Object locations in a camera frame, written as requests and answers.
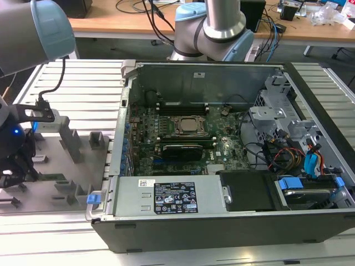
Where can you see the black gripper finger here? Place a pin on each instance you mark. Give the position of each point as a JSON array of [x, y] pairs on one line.
[[32, 173], [8, 180]]

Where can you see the green RAM stick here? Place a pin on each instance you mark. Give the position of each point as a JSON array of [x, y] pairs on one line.
[[52, 176]]

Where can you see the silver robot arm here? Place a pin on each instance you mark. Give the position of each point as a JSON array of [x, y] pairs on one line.
[[16, 33]]

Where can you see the grey parts rack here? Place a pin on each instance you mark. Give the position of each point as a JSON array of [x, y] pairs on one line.
[[83, 171]]

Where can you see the blue plastic latch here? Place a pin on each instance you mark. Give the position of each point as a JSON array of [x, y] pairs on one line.
[[93, 199]]

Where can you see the grey power supply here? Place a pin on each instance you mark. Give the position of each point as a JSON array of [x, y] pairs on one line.
[[130, 196]]

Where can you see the wooden desk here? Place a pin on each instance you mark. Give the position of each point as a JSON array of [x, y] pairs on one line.
[[97, 25]]

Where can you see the black NVIDIA graphics card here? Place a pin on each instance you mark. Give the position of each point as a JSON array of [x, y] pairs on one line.
[[183, 152]]

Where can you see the black equipment box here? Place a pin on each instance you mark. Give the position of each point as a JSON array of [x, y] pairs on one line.
[[81, 8]]

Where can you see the silver CPU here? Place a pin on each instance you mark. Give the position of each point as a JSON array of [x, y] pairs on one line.
[[190, 124]]

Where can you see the black open PC case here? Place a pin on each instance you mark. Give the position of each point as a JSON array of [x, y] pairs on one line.
[[194, 235]]

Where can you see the silver chipset heatsink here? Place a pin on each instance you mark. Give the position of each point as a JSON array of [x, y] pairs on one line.
[[215, 169]]

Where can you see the small white sticker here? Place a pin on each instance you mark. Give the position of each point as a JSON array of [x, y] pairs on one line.
[[198, 74]]

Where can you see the green motherboard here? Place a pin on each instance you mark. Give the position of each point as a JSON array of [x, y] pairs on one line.
[[230, 138]]

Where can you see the coin cell battery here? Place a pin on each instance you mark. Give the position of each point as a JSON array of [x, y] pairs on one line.
[[224, 112]]

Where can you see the silver metal drive cage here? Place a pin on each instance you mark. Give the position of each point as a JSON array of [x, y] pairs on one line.
[[266, 113]]

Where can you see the white power strip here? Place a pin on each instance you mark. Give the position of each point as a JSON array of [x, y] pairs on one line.
[[253, 52]]

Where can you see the blue disk carrier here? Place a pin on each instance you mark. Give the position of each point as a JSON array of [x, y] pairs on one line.
[[289, 184]]

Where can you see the black speaker box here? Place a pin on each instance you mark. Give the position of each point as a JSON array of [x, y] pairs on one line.
[[253, 14]]

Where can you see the silver hard disk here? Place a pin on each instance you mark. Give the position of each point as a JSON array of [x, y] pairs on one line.
[[305, 195]]

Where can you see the small black device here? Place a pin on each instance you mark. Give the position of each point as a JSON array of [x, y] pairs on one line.
[[281, 28]]

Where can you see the small black container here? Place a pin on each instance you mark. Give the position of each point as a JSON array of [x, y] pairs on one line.
[[288, 14]]

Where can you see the black chair base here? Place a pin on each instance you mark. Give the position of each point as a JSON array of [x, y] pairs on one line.
[[339, 52]]

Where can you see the clear plastic bags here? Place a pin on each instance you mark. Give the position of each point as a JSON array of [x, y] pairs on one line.
[[327, 12]]

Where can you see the white blue carton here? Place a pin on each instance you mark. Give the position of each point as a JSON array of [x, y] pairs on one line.
[[348, 7]]

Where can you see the black camera bracket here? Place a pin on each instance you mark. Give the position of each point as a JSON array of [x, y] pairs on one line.
[[19, 110]]

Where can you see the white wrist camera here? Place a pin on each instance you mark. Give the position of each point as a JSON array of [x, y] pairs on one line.
[[59, 122]]

